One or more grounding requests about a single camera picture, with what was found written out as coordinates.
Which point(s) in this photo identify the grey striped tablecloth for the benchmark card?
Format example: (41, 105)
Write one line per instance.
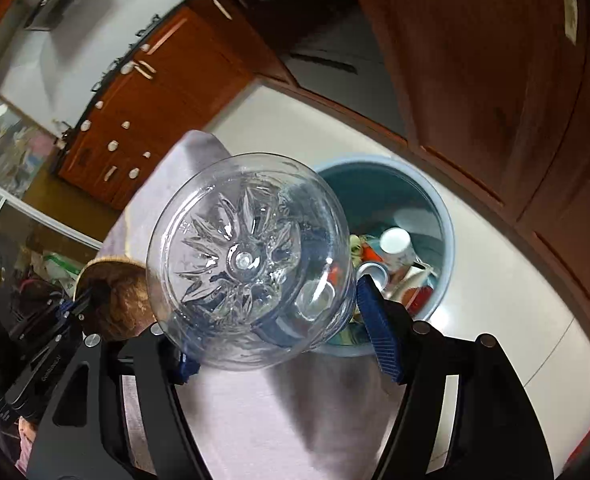
(275, 410)

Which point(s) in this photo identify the red plastic bag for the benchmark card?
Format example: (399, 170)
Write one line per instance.
(417, 297)

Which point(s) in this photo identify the glass sliding door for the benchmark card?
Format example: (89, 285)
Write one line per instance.
(5, 185)

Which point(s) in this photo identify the black built-in oven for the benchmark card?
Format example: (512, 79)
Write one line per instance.
(325, 60)

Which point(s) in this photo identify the wooden side cabinet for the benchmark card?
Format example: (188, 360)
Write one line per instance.
(500, 110)

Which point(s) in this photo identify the wooden double-door cabinet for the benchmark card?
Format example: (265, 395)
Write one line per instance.
(190, 60)

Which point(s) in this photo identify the white paper cup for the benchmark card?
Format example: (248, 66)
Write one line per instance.
(397, 245)

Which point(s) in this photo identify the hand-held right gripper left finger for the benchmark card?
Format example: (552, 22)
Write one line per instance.
(187, 370)

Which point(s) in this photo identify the brown coconut shell bowl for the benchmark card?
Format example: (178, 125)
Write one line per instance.
(120, 300)

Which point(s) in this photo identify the clear plastic bottle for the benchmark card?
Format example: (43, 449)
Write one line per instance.
(240, 260)

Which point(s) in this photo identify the teal trash bin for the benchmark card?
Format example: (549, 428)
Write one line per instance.
(415, 195)

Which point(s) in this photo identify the wooden drawer cabinet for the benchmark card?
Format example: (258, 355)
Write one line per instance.
(120, 170)

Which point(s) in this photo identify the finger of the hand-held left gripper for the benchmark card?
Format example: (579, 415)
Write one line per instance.
(72, 307)

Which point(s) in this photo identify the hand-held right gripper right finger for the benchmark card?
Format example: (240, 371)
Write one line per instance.
(380, 330)

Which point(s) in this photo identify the green and white sack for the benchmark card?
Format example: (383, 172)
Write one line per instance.
(57, 262)

